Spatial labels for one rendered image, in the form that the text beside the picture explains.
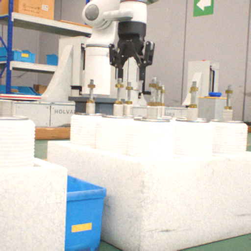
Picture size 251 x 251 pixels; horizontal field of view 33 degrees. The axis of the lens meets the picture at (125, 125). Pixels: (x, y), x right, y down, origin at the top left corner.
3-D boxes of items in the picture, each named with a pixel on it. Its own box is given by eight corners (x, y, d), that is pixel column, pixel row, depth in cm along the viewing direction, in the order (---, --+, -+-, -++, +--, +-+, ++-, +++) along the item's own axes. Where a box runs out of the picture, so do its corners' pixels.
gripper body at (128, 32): (153, 22, 111) (151, 58, 112) (128, 25, 116) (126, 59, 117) (136, 17, 105) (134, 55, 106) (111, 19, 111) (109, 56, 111)
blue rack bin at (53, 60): (44, 67, 677) (45, 54, 676) (64, 69, 704) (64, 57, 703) (62, 66, 642) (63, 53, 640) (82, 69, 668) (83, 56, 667)
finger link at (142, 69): (138, 60, 109) (137, 80, 109) (148, 60, 107) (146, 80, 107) (141, 61, 110) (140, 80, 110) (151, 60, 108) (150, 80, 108)
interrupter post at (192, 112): (193, 122, 95) (194, 108, 95) (199, 123, 93) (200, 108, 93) (184, 122, 94) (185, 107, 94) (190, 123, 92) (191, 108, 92)
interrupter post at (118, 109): (111, 118, 96) (111, 104, 96) (120, 118, 97) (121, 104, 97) (114, 119, 94) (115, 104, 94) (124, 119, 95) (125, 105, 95)
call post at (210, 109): (191, 200, 128) (197, 97, 127) (207, 197, 133) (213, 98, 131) (209, 205, 123) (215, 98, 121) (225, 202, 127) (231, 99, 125)
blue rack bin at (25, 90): (-6, 99, 615) (-6, 84, 614) (17, 100, 643) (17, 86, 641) (12, 100, 581) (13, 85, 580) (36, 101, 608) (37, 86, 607)
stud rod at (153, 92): (155, 114, 86) (157, 77, 86) (151, 114, 86) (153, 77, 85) (152, 113, 87) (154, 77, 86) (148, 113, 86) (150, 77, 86)
